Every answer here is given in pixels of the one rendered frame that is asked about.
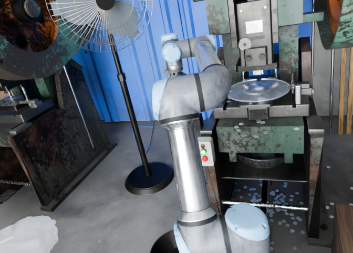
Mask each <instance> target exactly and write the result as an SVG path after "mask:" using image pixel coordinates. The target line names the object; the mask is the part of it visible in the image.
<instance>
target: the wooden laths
mask: <svg viewBox="0 0 353 253"><path fill-rule="evenodd" d="M346 54H347V48H342V49H341V63H340V88H339V113H338V135H342V131H343V119H344V97H345V76H346ZM334 55H335V50H334V49H332V50H331V75H330V109H329V135H331V132H332V116H333V85H334ZM352 102H353V47H351V48H350V62H349V82H348V102H347V122H346V134H351V120H352Z"/></svg>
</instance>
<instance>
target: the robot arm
mask: <svg viewBox="0 0 353 253"><path fill-rule="evenodd" d="M161 44H162V55H163V57H164V59H165V63H166V66H167V68H166V70H164V73H166V77H167V78H166V79H163V80H158V81H156V82H155V83H154V84H153V87H152V108H153V115H154V119H155V120H158V121H159V120H160V123H161V126H162V127H163V128H165V129H166V130H167V133H168V138H169V145H170V150H171V156H172V162H173V168H174V173H175V180H176V185H177V189H178V195H179V201H180V206H181V211H180V213H179V214H178V216H177V219H178V221H177V222H176V223H174V234H175V239H176V244H177V246H178V250H179V253H271V251H270V241H269V234H270V228H269V225H268V219H267V217H266V215H265V214H264V212H263V211H262V210H260V209H259V208H257V207H255V206H254V205H251V204H246V203H239V204H235V205H232V206H231V207H230V208H228V209H227V211H226V213H225V215H219V216H217V213H216V209H214V208H213V207H211V206H210V202H209V197H208V193H207V188H206V182H205V176H204V170H203V165H202V159H201V153H200V148H199V142H198V136H197V132H196V127H195V125H196V123H197V122H198V120H199V112H204V111H209V110H212V109H214V108H216V107H218V106H219V105H220V104H221V103H222V102H223V101H224V100H225V99H226V97H227V96H228V94H229V92H230V89H231V85H232V78H231V74H230V72H229V70H228V69H227V68H226V67H225V66H224V65H222V64H221V62H220V60H219V58H218V56H217V54H216V40H215V37H214V35H204V36H200V37H194V38H189V39H184V40H179V39H178V36H177V34H176V33H168V34H164V35H162V36H161ZM190 57H196V60H197V63H198V66H199V69H200V72H198V73H193V74H189V75H188V74H185V73H183V72H181V71H182V70H183V67H182V66H183V63H182V59H184V58H190Z"/></svg>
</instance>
